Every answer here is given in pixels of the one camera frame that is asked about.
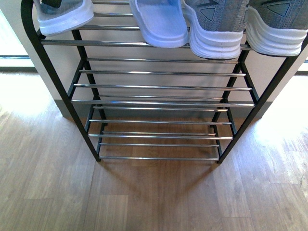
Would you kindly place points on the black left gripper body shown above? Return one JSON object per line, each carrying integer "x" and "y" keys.
{"x": 52, "y": 3}

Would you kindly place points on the light blue slipper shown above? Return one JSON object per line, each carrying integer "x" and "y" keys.
{"x": 70, "y": 15}
{"x": 161, "y": 22}

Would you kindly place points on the grey knit sneaker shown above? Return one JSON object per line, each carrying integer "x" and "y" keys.
{"x": 277, "y": 27}
{"x": 216, "y": 27}

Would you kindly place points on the black metal shoe rack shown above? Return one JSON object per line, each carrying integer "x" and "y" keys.
{"x": 130, "y": 100}

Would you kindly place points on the left window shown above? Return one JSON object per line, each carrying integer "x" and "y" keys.
{"x": 13, "y": 56}

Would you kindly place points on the window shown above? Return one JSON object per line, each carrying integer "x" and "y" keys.
{"x": 13, "y": 56}
{"x": 302, "y": 64}

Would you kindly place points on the right window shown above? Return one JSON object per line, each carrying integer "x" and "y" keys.
{"x": 302, "y": 64}

